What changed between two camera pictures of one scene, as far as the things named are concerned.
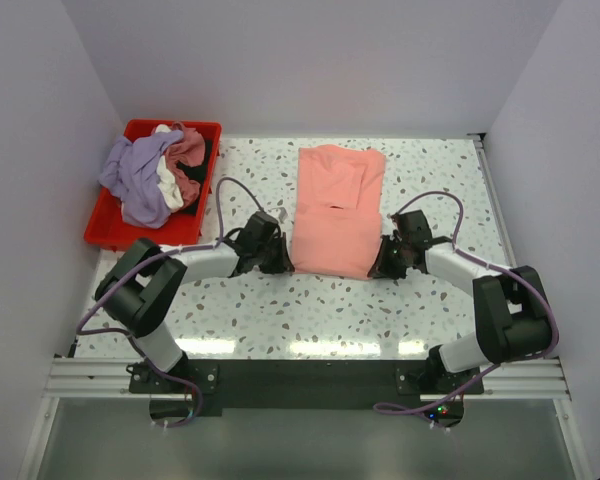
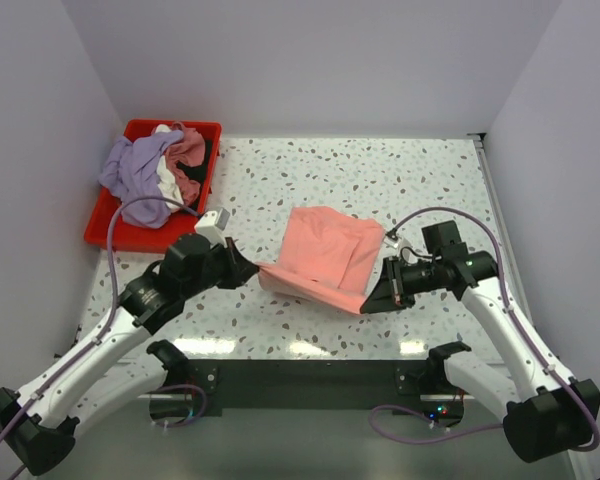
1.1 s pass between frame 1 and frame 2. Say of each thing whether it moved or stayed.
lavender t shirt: stayed
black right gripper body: moved
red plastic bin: stayed
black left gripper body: moved
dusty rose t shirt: stayed
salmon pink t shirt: moved
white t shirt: stayed
